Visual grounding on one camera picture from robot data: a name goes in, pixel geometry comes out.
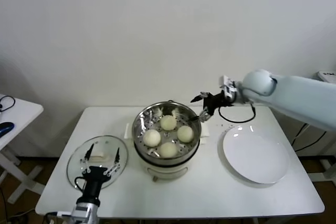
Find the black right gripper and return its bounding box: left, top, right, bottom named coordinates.
left=186, top=91, right=237, bottom=123

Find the round glass lid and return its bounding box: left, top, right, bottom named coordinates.
left=66, top=135, right=129, bottom=190

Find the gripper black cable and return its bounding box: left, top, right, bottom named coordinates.
left=74, top=176, right=89, bottom=191
left=217, top=103, right=257, bottom=124

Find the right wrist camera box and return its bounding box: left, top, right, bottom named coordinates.
left=219, top=75, right=238, bottom=99

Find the white steamed baozi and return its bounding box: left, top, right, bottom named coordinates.
left=160, top=115, right=177, bottom=132
left=177, top=125, right=195, bottom=143
left=159, top=142, right=179, bottom=158
left=143, top=129, right=161, bottom=148

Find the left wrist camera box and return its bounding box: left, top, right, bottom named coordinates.
left=54, top=210, right=77, bottom=221

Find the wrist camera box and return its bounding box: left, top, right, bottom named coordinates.
left=219, top=75, right=238, bottom=99
left=54, top=210, right=77, bottom=221

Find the thin black looped cable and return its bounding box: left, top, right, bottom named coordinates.
left=0, top=95, right=16, bottom=113

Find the white electric cooker pot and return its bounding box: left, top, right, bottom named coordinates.
left=124, top=129, right=209, bottom=183

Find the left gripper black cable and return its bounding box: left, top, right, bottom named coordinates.
left=74, top=176, right=89, bottom=191

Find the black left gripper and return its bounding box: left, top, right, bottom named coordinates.
left=80, top=143, right=121, bottom=201

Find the white side table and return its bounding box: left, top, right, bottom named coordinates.
left=0, top=94, right=44, bottom=204

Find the stainless steel steamer basket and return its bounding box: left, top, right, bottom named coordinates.
left=123, top=101, right=211, bottom=166

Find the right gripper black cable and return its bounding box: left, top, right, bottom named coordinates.
left=217, top=103, right=257, bottom=124

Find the large white plate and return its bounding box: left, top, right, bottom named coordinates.
left=222, top=125, right=291, bottom=185

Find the blue computer mouse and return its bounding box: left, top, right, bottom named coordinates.
left=0, top=122, right=14, bottom=137

